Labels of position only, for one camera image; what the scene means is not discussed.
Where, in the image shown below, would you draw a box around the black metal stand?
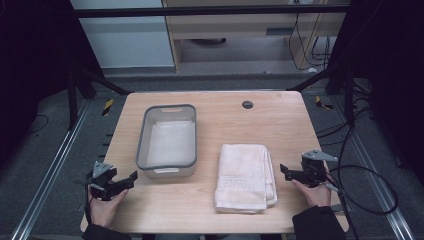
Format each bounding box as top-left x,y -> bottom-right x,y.
287,64 -> 373,128
65,64 -> 133,132

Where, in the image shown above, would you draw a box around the light wooden desk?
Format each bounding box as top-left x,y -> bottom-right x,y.
161,0 -> 352,74

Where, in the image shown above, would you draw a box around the person's right hand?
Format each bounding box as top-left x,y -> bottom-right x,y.
291,178 -> 333,209

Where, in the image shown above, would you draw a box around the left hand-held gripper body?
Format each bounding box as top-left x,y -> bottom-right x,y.
87,161 -> 118,201

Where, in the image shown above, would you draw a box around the thin black floor cable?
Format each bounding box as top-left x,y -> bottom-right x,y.
26,114 -> 50,135

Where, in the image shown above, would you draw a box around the pink folded towel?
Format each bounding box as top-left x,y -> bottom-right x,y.
213,143 -> 279,215

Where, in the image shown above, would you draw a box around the black floor cables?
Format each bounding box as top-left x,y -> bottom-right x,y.
315,78 -> 376,148

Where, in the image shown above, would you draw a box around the dark curtain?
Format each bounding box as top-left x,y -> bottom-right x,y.
328,0 -> 424,184
0,0 -> 101,168

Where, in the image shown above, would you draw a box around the black horizontal frame bar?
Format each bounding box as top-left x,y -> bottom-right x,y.
73,4 -> 350,19

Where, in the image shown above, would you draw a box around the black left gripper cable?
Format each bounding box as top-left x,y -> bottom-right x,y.
83,179 -> 94,225

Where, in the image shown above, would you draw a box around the black cables under desk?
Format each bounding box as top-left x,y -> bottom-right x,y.
287,12 -> 332,72

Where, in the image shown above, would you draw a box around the aluminium floor rail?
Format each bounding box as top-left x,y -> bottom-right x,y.
10,99 -> 92,240
333,94 -> 417,240

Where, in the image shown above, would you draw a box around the white cabinet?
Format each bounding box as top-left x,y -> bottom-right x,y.
69,0 -> 176,70

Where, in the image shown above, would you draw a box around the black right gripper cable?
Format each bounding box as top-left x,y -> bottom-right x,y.
324,164 -> 400,216

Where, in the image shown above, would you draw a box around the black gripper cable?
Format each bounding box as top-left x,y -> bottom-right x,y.
324,164 -> 400,216
83,179 -> 94,225

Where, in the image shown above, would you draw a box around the person's left hand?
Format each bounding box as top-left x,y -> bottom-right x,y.
88,188 -> 130,230

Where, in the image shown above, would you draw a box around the yellow black tape marker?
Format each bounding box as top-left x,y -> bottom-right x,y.
101,98 -> 115,117
314,95 -> 334,111

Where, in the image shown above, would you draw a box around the grey-rimmed clear plastic basin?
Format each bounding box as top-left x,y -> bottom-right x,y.
135,103 -> 198,180

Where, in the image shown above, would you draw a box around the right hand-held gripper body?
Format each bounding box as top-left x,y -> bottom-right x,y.
300,149 -> 339,188

